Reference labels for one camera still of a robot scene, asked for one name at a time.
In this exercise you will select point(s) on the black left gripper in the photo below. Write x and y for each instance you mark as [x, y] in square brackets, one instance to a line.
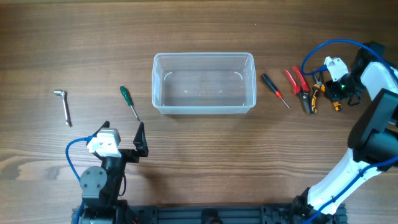
[139, 141]

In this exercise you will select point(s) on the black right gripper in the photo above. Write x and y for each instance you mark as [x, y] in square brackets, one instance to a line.
[333, 94]

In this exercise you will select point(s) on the orange black long-nose pliers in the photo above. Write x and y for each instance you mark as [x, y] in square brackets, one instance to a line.
[314, 96]

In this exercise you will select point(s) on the red handled wire stripper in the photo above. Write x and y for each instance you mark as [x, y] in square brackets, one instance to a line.
[302, 91]

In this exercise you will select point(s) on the black red screwdriver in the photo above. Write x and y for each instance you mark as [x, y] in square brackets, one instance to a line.
[273, 88]

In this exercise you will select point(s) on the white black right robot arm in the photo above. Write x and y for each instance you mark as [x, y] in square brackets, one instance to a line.
[372, 147]

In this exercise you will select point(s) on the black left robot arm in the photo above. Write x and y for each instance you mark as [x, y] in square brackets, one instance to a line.
[103, 185]

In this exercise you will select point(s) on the clear plastic container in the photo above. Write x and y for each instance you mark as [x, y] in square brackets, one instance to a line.
[204, 83]

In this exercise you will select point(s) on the silver L-shaped socket wrench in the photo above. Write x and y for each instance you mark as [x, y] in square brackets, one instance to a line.
[63, 94]

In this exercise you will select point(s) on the green handled screwdriver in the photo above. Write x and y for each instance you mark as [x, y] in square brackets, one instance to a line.
[127, 96]

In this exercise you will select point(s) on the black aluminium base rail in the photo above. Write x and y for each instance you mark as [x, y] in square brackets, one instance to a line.
[262, 214]

